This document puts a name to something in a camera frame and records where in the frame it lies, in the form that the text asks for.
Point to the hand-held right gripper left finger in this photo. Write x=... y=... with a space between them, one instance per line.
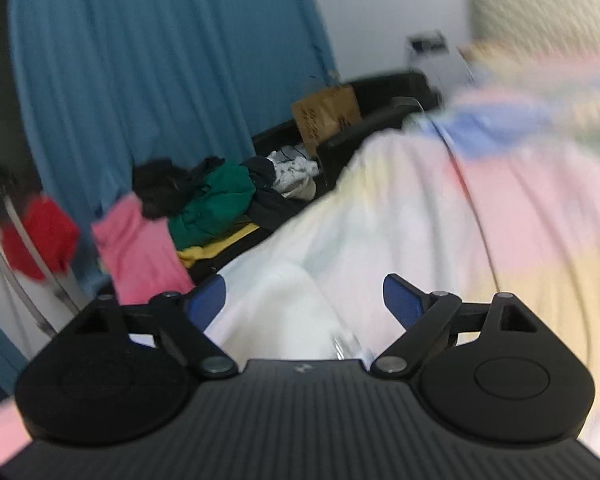
x=209 y=305

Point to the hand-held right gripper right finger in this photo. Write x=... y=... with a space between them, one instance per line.
x=404 y=302

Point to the white pants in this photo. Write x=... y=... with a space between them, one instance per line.
x=290 y=305

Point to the dark clothes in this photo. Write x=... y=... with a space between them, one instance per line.
x=275 y=210

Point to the yellow cloth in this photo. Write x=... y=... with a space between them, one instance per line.
x=195 y=256

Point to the pink cloth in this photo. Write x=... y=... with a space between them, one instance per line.
x=135 y=255

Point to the green cloth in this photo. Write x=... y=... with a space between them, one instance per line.
x=215 y=200

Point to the pastel bed blanket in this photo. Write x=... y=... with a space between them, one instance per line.
x=480 y=210

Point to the white patterned cloth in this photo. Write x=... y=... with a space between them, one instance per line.
x=295 y=170

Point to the garment steamer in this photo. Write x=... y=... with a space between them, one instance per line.
x=30 y=305

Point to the red garment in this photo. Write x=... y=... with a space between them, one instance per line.
x=40 y=235

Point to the black sofa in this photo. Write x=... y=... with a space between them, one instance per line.
x=380 y=120

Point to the brown paper bag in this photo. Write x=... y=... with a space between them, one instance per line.
x=325 y=115

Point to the blue curtain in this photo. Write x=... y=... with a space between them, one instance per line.
x=155 y=60

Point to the dark window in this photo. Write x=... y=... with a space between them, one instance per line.
x=0 y=85

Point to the black wall socket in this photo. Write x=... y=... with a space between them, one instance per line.
x=427 y=42

